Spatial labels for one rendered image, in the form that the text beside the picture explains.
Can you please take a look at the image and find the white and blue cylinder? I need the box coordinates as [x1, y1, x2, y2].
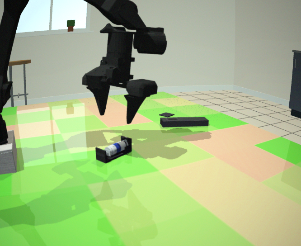
[106, 140, 128, 155]

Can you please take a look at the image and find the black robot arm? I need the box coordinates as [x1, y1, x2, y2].
[0, 0, 167, 145]

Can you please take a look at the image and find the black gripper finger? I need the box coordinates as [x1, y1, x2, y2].
[124, 95, 150, 124]
[86, 86, 110, 115]

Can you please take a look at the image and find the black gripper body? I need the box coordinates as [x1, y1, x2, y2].
[102, 52, 158, 97]

